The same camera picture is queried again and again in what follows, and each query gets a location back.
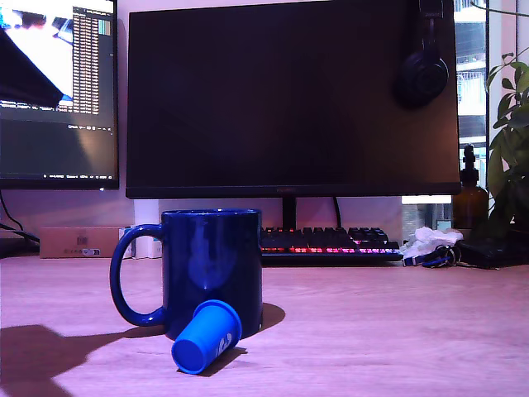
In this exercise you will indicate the blue and white carton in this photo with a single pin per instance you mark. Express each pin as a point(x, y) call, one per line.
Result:
point(146, 248)
point(129, 248)

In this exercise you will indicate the crumpled white tissue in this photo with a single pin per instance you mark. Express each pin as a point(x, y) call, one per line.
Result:
point(430, 237)

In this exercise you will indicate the blue coffee capsule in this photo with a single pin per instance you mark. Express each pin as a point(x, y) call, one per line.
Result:
point(206, 339)

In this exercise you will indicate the black headphones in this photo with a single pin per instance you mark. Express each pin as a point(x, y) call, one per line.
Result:
point(421, 74)

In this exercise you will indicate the black pouch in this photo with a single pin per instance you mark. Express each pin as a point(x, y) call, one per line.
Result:
point(487, 252)

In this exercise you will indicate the black backlit keyboard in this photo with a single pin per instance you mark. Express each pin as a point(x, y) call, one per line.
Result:
point(330, 244)

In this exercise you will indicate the large dark computer monitor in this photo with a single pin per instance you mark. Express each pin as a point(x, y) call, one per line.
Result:
point(268, 103)

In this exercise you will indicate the dark blue ceramic mug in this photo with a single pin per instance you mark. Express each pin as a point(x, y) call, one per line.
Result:
point(211, 264)

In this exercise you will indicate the amber pump bottle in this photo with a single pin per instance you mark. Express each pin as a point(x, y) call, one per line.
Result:
point(469, 207)

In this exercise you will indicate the brown cardboard box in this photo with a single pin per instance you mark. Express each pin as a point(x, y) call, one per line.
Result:
point(62, 242)

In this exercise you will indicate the green potted plant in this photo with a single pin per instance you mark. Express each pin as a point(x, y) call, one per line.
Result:
point(512, 165)

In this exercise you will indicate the lit computer monitor with text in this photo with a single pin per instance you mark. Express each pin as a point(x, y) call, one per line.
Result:
point(62, 149)

